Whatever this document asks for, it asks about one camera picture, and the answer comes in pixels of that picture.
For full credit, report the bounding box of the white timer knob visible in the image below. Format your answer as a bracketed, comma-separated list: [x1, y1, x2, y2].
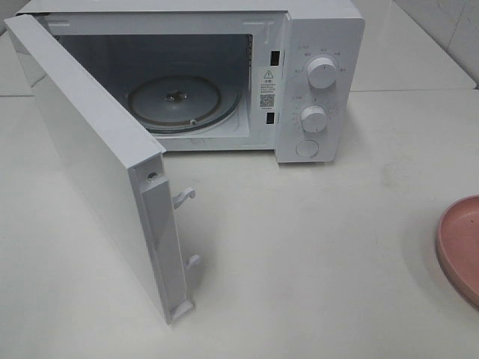
[300, 105, 329, 133]

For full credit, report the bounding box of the pink round plate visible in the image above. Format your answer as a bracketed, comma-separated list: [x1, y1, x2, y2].
[436, 195, 478, 307]

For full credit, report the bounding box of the white microwave oven body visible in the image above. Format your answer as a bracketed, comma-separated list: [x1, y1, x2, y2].
[13, 1, 365, 163]

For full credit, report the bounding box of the upper white power knob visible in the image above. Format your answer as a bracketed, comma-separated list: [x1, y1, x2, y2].
[306, 55, 338, 90]

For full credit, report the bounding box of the round white door button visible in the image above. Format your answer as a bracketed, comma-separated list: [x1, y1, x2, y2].
[296, 139, 320, 159]

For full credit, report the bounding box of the glass microwave turntable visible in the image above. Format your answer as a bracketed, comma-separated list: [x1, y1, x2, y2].
[127, 75, 241, 134]

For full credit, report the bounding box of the white microwave door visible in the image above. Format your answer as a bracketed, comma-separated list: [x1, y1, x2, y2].
[5, 15, 195, 323]

